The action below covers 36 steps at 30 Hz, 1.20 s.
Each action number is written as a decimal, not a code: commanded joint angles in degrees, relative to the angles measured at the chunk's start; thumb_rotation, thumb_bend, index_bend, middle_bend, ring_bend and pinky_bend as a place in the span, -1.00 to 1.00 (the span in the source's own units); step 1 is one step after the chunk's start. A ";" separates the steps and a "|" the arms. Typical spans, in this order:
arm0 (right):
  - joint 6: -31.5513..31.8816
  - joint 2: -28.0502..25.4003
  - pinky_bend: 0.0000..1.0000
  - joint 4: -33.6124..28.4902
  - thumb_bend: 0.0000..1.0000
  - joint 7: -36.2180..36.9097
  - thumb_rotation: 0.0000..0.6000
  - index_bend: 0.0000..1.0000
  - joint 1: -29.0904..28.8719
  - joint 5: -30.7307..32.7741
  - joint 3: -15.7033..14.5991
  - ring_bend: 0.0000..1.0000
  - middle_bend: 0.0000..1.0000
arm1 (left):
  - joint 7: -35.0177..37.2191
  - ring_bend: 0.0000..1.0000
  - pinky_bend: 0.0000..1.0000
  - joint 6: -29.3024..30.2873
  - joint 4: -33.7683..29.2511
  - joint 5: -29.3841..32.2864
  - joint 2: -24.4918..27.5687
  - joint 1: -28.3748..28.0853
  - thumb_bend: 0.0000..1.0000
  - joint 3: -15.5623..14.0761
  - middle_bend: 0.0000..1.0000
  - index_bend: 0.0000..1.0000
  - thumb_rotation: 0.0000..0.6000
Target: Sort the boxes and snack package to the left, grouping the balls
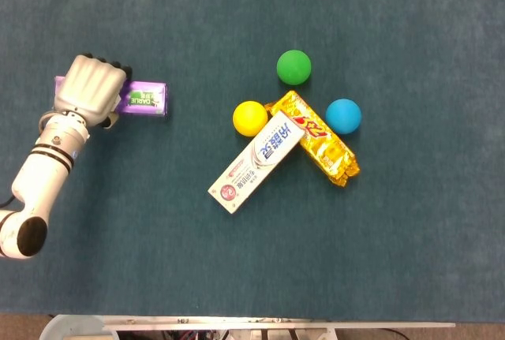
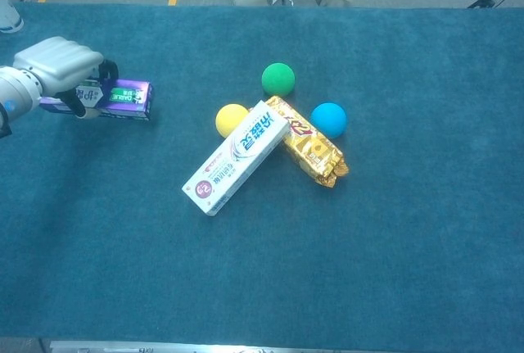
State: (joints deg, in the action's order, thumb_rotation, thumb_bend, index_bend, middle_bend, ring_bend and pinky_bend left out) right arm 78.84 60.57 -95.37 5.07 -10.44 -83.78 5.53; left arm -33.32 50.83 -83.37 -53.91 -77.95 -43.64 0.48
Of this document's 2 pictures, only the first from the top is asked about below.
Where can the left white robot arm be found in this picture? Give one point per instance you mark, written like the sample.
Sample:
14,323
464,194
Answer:
39,174

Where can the purple toothpaste box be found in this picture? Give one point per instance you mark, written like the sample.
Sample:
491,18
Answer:
146,97

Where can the teal felt table cloth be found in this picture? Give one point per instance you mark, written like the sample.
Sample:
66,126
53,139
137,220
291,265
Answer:
158,237

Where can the gold foil snack packet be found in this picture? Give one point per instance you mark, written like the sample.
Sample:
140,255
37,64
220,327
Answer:
327,150

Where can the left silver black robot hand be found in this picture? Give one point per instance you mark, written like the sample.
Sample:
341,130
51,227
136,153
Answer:
88,87

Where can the yellow foam ball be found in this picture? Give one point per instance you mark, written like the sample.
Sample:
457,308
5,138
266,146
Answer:
248,117

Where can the blue foam ball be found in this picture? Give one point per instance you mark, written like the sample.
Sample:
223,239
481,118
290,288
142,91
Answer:
343,116

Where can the white metal frame rail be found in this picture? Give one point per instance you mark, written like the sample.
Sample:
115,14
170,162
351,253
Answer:
276,325

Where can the pale round bucket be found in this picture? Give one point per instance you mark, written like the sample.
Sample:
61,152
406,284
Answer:
71,328

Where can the white toothpaste box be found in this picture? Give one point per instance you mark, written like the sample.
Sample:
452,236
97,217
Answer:
256,162

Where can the green foam ball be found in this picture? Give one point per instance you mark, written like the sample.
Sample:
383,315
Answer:
294,67

